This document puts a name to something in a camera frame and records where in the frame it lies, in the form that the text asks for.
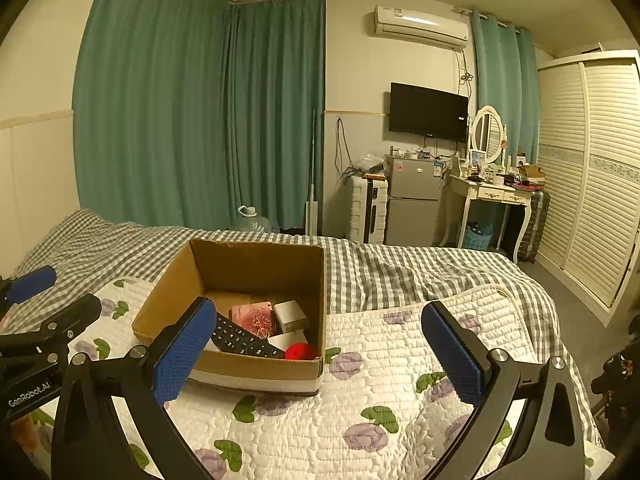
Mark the black TV remote control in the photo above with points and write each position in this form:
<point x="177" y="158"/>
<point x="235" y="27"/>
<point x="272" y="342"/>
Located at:
<point x="232" y="338"/>

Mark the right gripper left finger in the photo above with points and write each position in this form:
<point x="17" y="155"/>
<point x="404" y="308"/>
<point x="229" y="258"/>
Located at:
<point x="88" y="440"/>

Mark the dark checkered suitcase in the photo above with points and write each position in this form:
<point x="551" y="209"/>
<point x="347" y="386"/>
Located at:
<point x="532" y="238"/>

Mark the white square power adapter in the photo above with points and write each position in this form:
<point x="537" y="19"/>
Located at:
<point x="290" y="316"/>

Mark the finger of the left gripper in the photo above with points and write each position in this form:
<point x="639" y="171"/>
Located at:
<point x="56" y="332"/>
<point x="19" y="290"/>

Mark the small teal window curtain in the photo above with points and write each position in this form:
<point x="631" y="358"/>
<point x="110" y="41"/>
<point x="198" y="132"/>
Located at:
<point x="507" y="80"/>

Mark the oval white vanity mirror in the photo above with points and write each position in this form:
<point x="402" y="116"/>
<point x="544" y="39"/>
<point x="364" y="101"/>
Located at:
<point x="487" y="137"/>

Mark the pink patterned card box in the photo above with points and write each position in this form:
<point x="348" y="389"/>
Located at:
<point x="258" y="318"/>

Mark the white mop pole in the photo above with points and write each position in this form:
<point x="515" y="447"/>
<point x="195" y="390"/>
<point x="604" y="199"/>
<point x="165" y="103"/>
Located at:
<point x="311" y="205"/>

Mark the white dressing table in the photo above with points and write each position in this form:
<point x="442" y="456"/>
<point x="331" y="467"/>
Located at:
<point x="471" y="192"/>

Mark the blue plastic basket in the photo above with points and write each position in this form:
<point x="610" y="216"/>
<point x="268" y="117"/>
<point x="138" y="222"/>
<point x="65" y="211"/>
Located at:
<point x="477" y="235"/>

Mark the large green curtain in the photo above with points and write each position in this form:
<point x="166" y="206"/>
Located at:
<point x="185" y="110"/>

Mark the white hard-shell suitcase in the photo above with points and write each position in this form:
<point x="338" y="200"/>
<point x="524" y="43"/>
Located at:
<point x="367" y="209"/>

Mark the clear water jug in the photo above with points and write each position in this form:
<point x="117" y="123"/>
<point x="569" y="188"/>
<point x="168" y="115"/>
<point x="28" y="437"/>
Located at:
<point x="250" y="221"/>

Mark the white bottle red cap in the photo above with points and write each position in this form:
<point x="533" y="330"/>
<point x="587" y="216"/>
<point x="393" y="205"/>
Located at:
<point x="300" y="351"/>

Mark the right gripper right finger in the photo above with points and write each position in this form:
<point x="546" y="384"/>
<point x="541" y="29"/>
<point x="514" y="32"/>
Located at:
<point x="546" y="443"/>

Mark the person's left hand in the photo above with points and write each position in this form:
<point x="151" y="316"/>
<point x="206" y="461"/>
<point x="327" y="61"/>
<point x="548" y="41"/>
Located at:
<point x="23" y="433"/>

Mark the black wall television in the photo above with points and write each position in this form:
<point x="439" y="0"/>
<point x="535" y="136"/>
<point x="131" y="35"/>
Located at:
<point x="428" y="112"/>

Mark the open cardboard box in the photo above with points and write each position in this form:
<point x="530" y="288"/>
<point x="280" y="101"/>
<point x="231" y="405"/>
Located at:
<point x="270" y="300"/>

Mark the white wall air conditioner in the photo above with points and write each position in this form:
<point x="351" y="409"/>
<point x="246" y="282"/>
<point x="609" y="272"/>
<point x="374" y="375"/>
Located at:
<point x="419" y="26"/>

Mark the white louvered wardrobe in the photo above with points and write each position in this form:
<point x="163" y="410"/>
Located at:
<point x="588" y="147"/>

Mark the grey checkered bed sheet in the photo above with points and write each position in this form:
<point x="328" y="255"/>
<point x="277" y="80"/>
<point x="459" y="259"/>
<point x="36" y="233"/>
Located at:
<point x="88" y="252"/>

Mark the silver two-door refrigerator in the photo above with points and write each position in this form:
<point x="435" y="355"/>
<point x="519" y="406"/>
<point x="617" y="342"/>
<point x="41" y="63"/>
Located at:
<point x="413" y="202"/>

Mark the white plug charger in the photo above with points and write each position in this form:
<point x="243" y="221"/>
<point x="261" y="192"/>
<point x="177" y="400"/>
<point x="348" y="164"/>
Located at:
<point x="285" y="340"/>

